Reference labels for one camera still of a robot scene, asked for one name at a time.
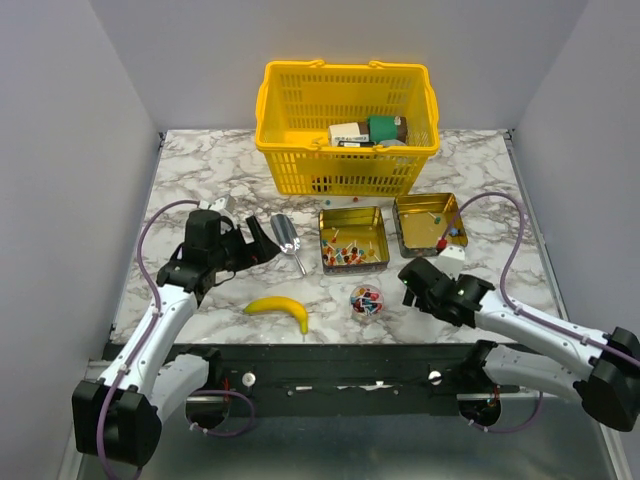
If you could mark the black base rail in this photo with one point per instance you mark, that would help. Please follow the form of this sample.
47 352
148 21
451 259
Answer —
343 380

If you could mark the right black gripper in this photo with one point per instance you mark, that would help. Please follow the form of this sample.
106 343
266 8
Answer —
421 302

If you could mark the shiny metal scoop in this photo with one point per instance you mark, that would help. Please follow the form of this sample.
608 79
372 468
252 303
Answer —
287 238

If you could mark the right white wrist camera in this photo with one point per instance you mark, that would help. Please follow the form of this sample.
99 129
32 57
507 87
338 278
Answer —
451 260

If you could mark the gold tin lid half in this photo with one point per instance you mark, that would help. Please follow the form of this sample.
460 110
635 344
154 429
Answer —
421 221

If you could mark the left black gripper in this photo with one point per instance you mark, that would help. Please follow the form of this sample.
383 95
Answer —
264 247

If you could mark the yellow banana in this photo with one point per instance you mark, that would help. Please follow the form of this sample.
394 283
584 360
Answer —
281 304

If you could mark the yellow plastic shopping basket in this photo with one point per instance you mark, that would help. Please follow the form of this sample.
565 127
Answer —
297 103

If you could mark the candy tin box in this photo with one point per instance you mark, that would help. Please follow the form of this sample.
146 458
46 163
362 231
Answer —
353 241

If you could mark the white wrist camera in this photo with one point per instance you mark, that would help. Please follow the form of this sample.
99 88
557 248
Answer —
451 260
223 205

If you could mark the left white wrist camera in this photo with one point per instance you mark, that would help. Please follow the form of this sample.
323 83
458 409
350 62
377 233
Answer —
223 205

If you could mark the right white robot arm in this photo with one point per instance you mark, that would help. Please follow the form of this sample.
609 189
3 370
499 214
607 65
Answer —
598 370

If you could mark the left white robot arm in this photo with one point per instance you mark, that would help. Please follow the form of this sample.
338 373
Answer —
120 415

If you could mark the green and brown bottle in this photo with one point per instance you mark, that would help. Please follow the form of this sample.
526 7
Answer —
386 128

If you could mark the clear plastic jar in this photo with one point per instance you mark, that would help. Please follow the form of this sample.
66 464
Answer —
366 301

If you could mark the white and black box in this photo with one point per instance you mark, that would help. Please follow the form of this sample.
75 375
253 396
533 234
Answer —
348 132

